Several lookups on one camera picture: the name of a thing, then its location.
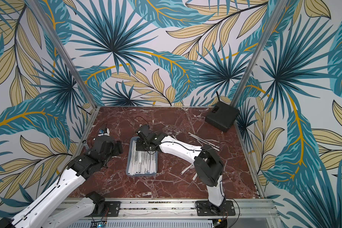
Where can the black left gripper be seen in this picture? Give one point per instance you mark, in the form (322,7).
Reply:
(118,148)

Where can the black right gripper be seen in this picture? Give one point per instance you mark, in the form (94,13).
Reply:
(144,134)

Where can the blue plastic storage tray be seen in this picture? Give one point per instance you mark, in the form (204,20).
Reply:
(141,164)

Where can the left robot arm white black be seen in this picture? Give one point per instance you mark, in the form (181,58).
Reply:
(77,172)

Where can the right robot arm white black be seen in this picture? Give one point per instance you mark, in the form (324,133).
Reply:
(207,163)

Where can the black box with antenna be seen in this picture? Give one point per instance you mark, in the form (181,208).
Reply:
(222,116)

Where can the white wrapped straw in tray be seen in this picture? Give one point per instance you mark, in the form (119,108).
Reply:
(141,164)

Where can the white wrapped straw on table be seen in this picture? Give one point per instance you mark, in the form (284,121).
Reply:
(186,169)

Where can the long white wrapped straw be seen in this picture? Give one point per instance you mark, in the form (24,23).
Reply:
(215,147)

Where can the green circuit board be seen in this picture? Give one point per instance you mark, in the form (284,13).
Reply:
(98,224)

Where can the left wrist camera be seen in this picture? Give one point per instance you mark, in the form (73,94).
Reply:
(104,132)

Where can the orange handled adjustable wrench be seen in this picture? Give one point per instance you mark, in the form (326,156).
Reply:
(85,144)

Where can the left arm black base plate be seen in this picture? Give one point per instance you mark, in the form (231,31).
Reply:
(106,209)

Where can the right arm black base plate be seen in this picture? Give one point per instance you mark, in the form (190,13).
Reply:
(205,208)

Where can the aluminium front rail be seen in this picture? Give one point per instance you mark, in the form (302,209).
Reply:
(165,208)

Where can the left aluminium frame post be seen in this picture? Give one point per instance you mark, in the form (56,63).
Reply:
(45,22)

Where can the aluminium frame post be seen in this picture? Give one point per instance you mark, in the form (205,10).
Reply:
(259,48)
(45,22)

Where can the right aluminium frame post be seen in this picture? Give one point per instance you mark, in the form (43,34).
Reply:
(259,48)

